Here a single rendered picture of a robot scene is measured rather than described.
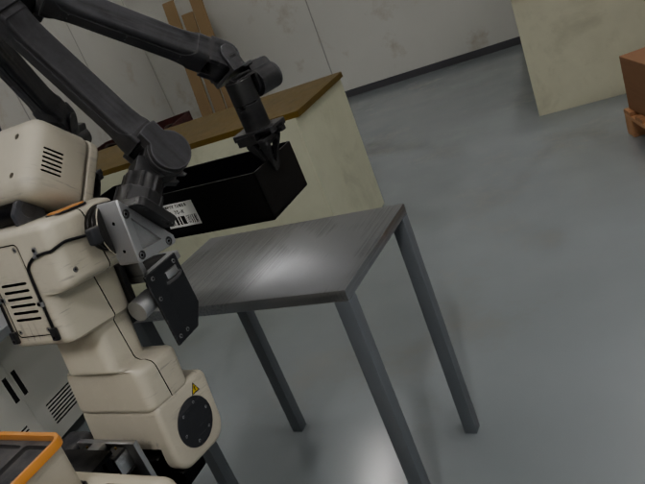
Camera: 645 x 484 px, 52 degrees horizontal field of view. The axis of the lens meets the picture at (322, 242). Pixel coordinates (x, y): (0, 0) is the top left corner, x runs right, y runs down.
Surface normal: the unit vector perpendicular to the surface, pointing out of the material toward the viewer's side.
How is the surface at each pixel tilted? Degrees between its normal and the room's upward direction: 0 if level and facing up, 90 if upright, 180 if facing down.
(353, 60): 90
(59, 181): 90
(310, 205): 90
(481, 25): 90
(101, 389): 82
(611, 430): 0
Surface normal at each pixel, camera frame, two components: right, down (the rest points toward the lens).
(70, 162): 0.85, -0.14
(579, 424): -0.35, -0.87
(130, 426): -0.44, 0.35
